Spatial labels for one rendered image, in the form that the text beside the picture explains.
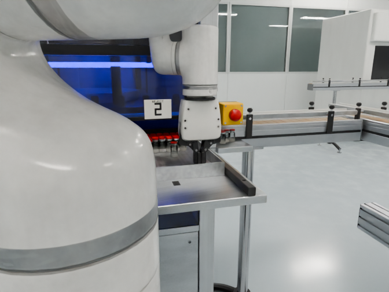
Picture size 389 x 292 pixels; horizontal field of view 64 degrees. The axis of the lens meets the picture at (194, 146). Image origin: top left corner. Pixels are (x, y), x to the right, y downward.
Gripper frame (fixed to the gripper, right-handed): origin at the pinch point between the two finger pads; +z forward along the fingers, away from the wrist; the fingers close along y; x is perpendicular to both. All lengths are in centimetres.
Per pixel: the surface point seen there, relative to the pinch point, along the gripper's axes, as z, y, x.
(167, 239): 36.2, 4.9, -24.1
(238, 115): -7.2, -18.6, -20.4
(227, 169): 2.4, -6.4, 2.9
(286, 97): 37, -314, -483
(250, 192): 3.4, -6.8, 16.0
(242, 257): 59, -31, -39
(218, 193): 4.3, -0.8, 12.6
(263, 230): 92, -79, -111
